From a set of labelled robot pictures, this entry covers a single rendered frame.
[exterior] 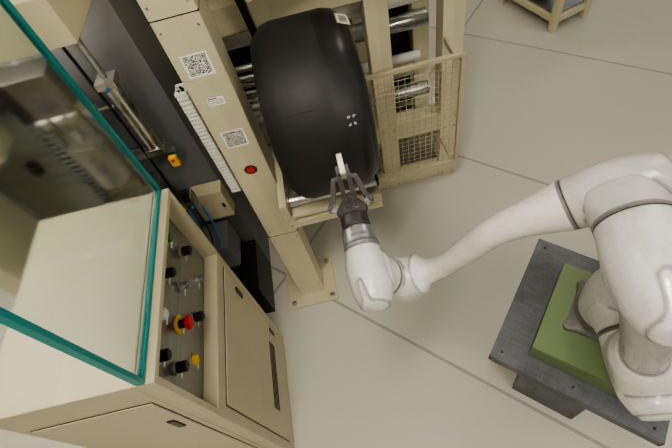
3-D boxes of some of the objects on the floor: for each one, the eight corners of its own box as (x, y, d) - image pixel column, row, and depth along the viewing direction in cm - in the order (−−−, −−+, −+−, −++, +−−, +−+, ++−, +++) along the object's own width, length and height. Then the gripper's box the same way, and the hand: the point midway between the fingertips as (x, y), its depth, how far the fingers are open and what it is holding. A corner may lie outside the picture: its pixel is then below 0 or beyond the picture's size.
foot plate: (290, 310, 235) (289, 309, 234) (285, 267, 252) (284, 265, 250) (339, 298, 235) (338, 297, 233) (330, 256, 251) (330, 254, 249)
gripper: (380, 217, 111) (359, 143, 123) (330, 229, 111) (314, 154, 123) (382, 229, 118) (361, 157, 129) (334, 241, 118) (318, 168, 130)
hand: (341, 166), depth 124 cm, fingers closed
